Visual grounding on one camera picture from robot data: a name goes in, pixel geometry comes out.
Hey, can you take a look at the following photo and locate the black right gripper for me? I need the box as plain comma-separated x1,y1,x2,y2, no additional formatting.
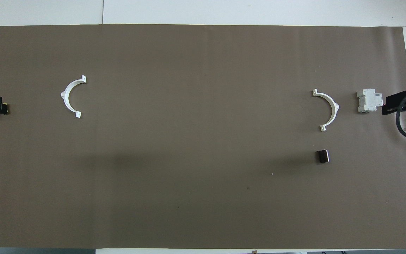
382,88,406,119

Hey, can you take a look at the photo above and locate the white half pipe clamp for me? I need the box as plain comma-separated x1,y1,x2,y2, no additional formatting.
312,89,340,132
61,75,87,119

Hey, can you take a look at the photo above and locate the white circuit breaker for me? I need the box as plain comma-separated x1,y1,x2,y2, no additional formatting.
357,88,384,114

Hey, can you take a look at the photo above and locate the small black cylinder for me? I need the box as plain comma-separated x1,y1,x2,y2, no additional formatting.
315,149,331,164

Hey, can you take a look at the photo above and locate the brown paper table mat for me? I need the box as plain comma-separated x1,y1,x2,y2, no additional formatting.
0,24,406,249

